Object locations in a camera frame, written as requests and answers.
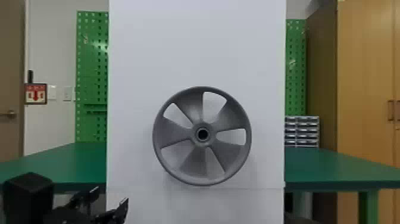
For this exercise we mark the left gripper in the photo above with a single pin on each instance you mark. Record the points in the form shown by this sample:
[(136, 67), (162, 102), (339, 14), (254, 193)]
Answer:
[(68, 217)]

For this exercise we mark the grey wheel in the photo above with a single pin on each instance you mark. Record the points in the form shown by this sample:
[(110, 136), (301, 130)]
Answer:
[(175, 131)]

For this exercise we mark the brown door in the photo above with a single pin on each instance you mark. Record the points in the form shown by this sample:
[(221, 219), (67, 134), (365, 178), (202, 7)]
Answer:
[(11, 62)]

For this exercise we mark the white panel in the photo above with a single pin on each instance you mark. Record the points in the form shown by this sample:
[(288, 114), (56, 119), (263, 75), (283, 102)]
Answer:
[(193, 47)]

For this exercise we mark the white drawer cabinet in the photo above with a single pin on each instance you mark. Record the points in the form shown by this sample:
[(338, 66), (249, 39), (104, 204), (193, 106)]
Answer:
[(302, 131)]

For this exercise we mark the wooden cupboard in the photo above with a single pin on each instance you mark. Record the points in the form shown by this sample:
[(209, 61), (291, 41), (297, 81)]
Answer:
[(359, 78)]

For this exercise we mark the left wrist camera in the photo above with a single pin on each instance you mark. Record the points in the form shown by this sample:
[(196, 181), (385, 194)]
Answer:
[(28, 197)]

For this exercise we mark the white wall switch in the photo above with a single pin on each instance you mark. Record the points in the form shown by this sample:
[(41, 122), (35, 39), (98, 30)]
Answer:
[(52, 92), (67, 93)]

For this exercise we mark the red wall sign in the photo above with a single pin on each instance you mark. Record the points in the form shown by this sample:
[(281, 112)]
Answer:
[(35, 94)]

